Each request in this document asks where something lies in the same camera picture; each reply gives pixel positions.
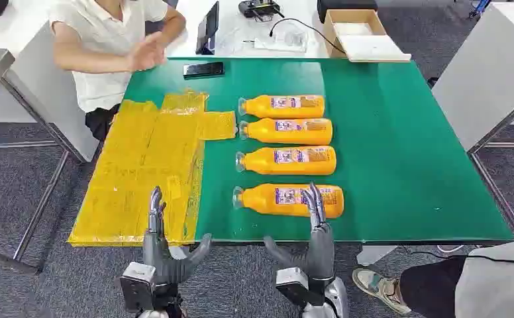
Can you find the white table with metal frame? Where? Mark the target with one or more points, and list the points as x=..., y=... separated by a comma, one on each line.
x=481, y=79

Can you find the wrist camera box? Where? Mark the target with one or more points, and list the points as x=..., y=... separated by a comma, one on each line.
x=136, y=285
x=294, y=285

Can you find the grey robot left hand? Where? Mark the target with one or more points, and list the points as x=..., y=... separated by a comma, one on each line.
x=162, y=259

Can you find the black handheld controller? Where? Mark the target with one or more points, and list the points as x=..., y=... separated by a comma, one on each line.
x=257, y=8

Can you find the open cardboard box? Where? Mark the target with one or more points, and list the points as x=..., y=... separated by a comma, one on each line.
x=329, y=30

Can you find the white power strip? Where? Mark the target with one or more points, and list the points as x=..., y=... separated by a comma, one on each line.
x=279, y=45

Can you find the white flat board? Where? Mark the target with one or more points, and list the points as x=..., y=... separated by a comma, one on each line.
x=371, y=48

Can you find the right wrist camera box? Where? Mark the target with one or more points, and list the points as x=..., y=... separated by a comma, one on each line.
x=294, y=285

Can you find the green table mat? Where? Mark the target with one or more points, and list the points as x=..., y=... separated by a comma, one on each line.
x=393, y=153

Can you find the seated person's left hand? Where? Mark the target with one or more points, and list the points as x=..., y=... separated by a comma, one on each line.
x=156, y=38

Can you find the black smartphone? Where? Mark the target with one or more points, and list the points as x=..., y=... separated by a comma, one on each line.
x=203, y=70

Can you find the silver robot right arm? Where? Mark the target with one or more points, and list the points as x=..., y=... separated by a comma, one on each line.
x=336, y=298

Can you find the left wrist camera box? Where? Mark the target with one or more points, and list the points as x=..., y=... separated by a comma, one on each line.
x=136, y=285

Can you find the standing person's shoe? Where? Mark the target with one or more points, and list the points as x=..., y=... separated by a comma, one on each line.
x=380, y=287

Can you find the blue object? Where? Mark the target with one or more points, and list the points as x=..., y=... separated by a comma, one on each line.
x=480, y=6

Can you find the white table leg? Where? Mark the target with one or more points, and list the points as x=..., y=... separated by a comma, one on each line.
x=373, y=254

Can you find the yellow plastic sheet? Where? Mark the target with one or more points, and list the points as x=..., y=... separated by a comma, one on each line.
x=129, y=175

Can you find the seated person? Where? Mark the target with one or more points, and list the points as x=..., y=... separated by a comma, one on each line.
x=103, y=35

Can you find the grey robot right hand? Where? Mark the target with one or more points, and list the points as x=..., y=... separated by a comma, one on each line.
x=322, y=254

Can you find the orange drink bottle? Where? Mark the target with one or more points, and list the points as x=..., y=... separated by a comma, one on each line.
x=261, y=202
x=261, y=131
x=261, y=161
x=261, y=107

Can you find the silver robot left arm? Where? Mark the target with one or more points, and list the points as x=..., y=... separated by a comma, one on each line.
x=151, y=314

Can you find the white desk with side panel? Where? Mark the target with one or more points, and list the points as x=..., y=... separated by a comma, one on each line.
x=42, y=87

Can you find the black tablet on stand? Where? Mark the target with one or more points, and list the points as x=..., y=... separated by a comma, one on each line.
x=207, y=28

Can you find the seated person's right hand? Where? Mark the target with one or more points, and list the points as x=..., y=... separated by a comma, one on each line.
x=147, y=57

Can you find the standing person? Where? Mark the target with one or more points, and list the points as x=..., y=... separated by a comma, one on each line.
x=494, y=285

